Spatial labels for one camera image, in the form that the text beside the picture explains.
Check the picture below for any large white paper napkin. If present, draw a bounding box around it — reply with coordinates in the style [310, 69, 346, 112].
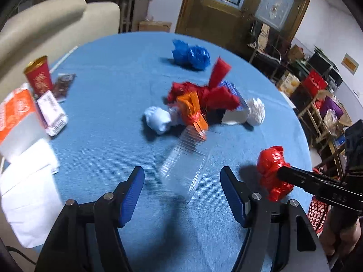
[0, 164, 64, 248]

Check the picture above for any red mesh basket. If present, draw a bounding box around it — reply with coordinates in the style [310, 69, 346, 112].
[307, 197, 331, 231]

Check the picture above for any orange and white tissue pack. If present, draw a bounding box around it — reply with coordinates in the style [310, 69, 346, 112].
[0, 83, 49, 159]

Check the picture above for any wooden chair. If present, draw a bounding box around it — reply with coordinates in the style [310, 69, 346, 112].
[298, 89, 352, 145]

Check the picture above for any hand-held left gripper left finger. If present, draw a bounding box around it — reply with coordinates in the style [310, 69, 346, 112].
[35, 166, 145, 272]

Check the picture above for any person's right hand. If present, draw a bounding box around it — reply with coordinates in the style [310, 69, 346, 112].
[323, 205, 363, 265]

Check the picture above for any red gift bag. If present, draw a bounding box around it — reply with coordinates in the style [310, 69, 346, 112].
[302, 69, 328, 97]

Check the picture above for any white crumpled bag left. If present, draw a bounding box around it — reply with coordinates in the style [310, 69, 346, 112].
[143, 106, 173, 135]

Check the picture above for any metal chair with clothes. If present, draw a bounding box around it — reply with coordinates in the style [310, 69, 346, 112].
[248, 20, 291, 71]

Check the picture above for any purple bag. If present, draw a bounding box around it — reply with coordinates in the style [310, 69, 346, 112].
[322, 96, 343, 117]

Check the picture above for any wooden radiator cabinet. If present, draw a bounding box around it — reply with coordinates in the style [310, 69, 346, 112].
[82, 0, 156, 33]

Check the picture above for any blue and white carton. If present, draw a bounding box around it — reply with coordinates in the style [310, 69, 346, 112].
[221, 81, 250, 125]

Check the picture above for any blue plastic bag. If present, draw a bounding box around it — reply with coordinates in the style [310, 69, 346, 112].
[172, 40, 211, 71]

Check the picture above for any yellow wall sign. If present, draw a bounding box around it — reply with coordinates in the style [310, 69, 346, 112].
[342, 53, 358, 75]

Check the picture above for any blue tablecloth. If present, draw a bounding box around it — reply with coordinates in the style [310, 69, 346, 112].
[34, 31, 312, 272]

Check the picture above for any brown cardboard box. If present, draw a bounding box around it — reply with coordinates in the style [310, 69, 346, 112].
[138, 21, 172, 32]

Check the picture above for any large red plastic bag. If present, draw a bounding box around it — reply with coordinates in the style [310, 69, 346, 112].
[167, 57, 241, 111]

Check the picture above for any clear plastic container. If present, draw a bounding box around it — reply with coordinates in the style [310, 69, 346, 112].
[159, 126, 219, 203]

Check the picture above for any pink and white small box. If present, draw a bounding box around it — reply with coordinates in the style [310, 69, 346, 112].
[37, 90, 69, 136]

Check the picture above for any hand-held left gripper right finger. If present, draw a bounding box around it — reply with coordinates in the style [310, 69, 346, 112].
[220, 166, 331, 272]

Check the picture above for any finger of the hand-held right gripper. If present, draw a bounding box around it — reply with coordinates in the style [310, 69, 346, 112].
[277, 166, 347, 195]

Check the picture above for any wooden door with glass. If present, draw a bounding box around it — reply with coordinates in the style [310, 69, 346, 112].
[174, 0, 314, 63]

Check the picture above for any orange plastic bag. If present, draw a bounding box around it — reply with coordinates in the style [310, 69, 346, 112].
[176, 91, 209, 141]

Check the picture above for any small red plastic bag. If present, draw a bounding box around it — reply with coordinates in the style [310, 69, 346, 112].
[257, 146, 294, 202]

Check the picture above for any folded white paper napkin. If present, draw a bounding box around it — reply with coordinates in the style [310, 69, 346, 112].
[11, 139, 60, 175]

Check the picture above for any beige sofa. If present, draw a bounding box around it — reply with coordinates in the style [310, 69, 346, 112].
[0, 0, 121, 100]

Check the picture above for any yellow printed cardboard box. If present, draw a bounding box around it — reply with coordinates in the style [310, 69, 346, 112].
[276, 71, 300, 97]

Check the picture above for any white crumpled bag right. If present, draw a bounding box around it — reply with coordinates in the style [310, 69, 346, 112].
[246, 98, 266, 126]

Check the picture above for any black cable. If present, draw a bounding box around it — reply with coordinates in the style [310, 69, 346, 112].
[6, 246, 37, 264]

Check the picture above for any black monitor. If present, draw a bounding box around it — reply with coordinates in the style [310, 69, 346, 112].
[308, 52, 332, 74]

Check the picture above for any dark snack packet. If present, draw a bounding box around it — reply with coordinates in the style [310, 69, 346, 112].
[52, 74, 76, 102]

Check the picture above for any white crumpled bag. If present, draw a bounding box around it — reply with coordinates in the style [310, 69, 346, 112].
[246, 98, 266, 126]
[143, 106, 173, 135]

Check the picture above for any red paper cup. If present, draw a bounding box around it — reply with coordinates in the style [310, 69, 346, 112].
[23, 56, 54, 95]

